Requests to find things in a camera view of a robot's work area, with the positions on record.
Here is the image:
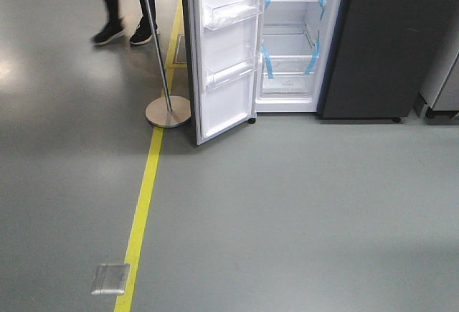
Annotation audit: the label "white fridge door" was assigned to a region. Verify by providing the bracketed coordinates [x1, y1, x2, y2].
[183, 0, 265, 145]

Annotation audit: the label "dark grey fridge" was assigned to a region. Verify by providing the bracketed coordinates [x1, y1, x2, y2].
[181, 0, 459, 146]

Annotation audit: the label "clear lower door bin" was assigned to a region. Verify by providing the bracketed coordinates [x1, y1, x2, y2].
[202, 55, 259, 90]

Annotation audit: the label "clear door bin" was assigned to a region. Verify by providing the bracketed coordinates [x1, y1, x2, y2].
[203, 0, 265, 31]
[202, 55, 259, 90]

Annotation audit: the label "silver sign stand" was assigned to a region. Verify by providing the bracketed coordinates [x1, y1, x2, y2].
[145, 0, 191, 128]

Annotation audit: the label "clear upper door bin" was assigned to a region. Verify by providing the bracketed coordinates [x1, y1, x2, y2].
[203, 0, 265, 31]

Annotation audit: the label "walking person legs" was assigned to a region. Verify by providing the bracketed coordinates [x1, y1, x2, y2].
[90, 0, 159, 47]

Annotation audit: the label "grey neighbouring appliance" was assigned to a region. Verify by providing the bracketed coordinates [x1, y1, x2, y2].
[414, 55, 458, 119]

